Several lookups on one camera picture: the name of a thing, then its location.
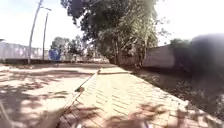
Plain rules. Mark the tan brick paved path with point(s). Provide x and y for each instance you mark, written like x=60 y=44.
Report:
x=116 y=96

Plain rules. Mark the large green tree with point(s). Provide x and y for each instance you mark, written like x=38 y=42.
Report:
x=120 y=26

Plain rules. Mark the distant green trees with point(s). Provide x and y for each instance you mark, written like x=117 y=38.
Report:
x=66 y=45

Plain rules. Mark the blue object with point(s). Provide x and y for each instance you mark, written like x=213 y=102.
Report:
x=54 y=54

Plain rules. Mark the street lamp pole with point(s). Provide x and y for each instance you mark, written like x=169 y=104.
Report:
x=44 y=33

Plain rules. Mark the dark verge strip with litter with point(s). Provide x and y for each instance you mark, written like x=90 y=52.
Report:
x=186 y=88

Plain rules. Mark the pale dirt road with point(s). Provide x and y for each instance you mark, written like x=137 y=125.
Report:
x=36 y=90

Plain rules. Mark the leaning bare pole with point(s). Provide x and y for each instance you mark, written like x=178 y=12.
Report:
x=33 y=30

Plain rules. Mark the dark bush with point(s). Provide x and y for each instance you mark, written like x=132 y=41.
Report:
x=203 y=55

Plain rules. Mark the grey concrete wall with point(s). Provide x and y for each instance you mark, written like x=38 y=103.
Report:
x=160 y=56

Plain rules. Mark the pale fence wall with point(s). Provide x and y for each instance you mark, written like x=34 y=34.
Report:
x=16 y=51

